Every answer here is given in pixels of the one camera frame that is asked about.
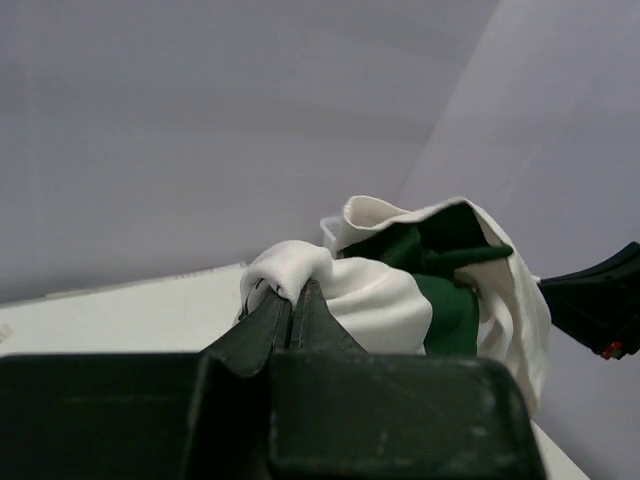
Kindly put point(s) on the white green raglan t shirt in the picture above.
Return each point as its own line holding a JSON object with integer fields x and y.
{"x": 445, "y": 279}

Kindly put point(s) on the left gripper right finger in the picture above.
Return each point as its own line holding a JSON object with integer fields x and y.
{"x": 313, "y": 327}

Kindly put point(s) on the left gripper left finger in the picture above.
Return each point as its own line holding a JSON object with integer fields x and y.
{"x": 245, "y": 349}

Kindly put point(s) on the white plastic basket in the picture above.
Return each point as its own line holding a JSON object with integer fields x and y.
{"x": 331, "y": 231}

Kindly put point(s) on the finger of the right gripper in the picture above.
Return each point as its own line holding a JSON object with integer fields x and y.
{"x": 599, "y": 306}

